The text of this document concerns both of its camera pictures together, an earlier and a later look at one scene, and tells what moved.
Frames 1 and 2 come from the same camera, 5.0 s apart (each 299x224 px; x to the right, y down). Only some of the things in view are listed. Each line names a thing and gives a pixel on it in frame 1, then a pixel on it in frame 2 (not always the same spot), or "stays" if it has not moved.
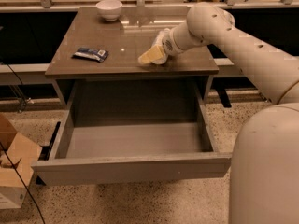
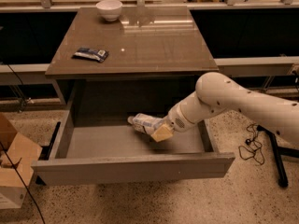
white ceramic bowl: (109, 8) stays
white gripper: (165, 43) to (176, 118)
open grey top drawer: (92, 152) stays
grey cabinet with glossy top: (121, 86) stays
